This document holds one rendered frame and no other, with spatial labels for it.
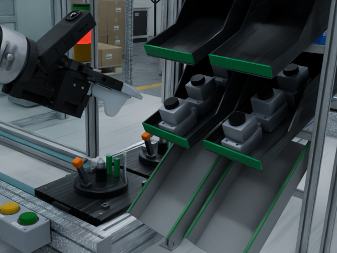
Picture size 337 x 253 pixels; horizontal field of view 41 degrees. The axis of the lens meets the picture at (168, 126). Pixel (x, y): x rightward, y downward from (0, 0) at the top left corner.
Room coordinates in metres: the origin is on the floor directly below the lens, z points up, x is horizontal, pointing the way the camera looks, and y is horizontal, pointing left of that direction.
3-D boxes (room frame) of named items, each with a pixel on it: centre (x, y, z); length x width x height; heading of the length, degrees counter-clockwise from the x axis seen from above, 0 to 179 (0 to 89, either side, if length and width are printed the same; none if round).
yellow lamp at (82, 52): (1.28, 0.25, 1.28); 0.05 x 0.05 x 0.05
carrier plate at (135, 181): (1.07, 0.17, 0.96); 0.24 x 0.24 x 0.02; 53
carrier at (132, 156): (1.27, 0.02, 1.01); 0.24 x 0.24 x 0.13; 53
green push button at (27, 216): (0.91, 0.31, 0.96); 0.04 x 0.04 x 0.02
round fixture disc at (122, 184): (1.07, 0.17, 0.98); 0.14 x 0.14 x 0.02
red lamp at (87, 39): (1.28, 0.25, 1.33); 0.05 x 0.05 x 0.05
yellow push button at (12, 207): (0.95, 0.37, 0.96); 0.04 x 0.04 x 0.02
